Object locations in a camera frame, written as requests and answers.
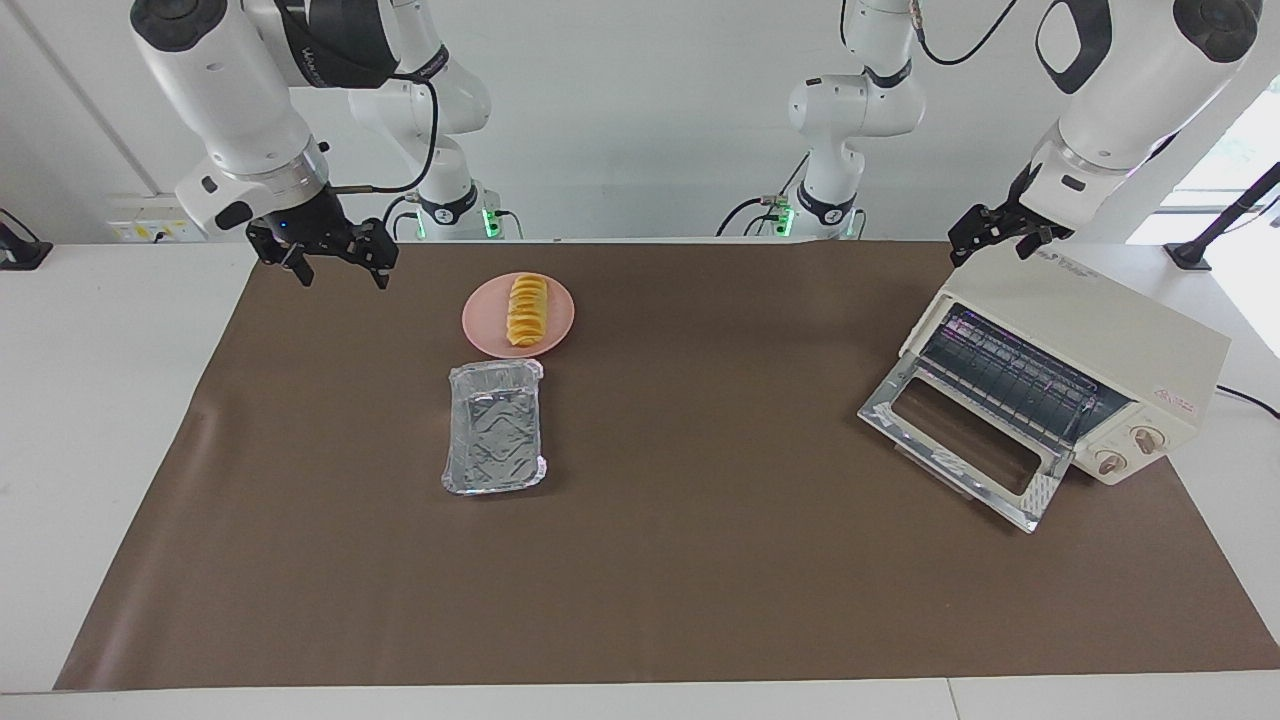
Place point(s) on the cream oven knob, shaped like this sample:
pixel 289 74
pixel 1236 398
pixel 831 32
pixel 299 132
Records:
pixel 1148 438
pixel 1112 462

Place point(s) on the black camera stand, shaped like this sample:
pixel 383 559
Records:
pixel 1188 255

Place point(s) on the sliced golden bread loaf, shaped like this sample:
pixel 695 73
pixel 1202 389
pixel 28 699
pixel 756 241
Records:
pixel 527 310

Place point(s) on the black table clamp mount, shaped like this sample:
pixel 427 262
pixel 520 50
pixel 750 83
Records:
pixel 20 252

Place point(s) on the silver glass oven door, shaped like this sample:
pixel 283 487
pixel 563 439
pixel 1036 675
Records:
pixel 1045 492

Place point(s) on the cream toaster oven body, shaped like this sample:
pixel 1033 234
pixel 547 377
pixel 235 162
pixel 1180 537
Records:
pixel 1100 320

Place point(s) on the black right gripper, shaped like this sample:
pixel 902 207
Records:
pixel 320 228

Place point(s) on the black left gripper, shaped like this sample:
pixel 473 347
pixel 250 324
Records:
pixel 1012 215

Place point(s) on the white wall power socket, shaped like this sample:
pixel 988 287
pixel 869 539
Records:
pixel 150 230

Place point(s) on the bright window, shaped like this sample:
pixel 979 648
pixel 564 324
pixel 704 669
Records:
pixel 1235 150

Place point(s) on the aluminium foil tray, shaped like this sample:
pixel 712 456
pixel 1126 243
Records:
pixel 495 435

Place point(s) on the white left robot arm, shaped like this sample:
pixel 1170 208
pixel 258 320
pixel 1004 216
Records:
pixel 1130 90

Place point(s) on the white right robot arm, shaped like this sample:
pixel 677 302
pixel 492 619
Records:
pixel 220 90

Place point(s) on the brown table mat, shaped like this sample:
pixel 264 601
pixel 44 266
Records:
pixel 700 550

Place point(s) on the pink round plate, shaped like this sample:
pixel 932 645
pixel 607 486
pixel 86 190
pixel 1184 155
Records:
pixel 485 320

